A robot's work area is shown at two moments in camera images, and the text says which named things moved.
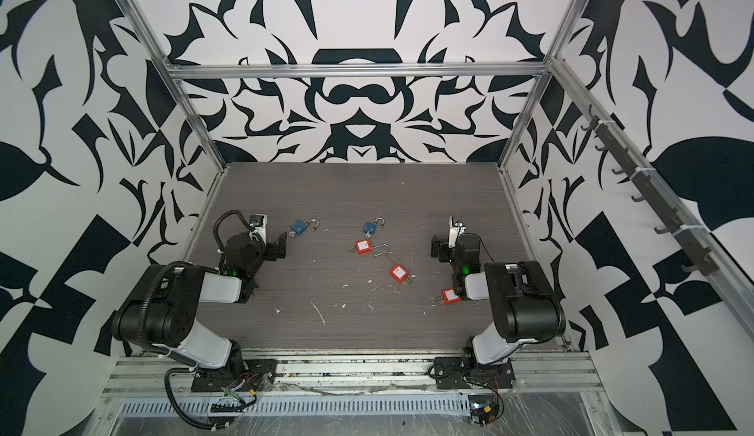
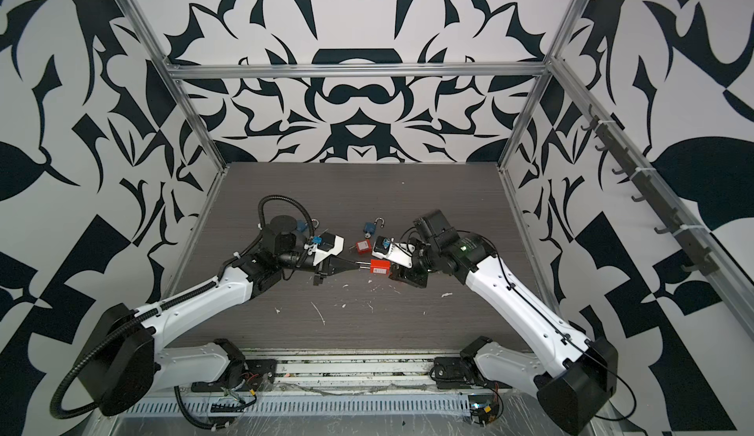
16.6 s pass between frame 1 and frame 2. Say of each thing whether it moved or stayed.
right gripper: moved
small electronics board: stayed
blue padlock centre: stayed
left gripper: moved
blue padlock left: stayed
